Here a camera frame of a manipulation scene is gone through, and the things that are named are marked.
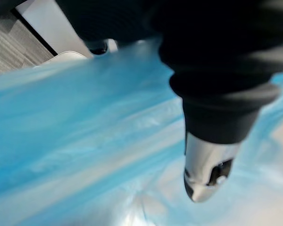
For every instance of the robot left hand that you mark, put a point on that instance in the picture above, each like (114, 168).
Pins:
(212, 70)

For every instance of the blue plastic trash bag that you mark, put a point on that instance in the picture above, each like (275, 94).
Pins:
(89, 131)

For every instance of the small white trash bin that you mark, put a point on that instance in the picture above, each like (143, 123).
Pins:
(68, 56)

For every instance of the white cabinet with dark edge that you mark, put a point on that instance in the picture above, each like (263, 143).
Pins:
(49, 26)

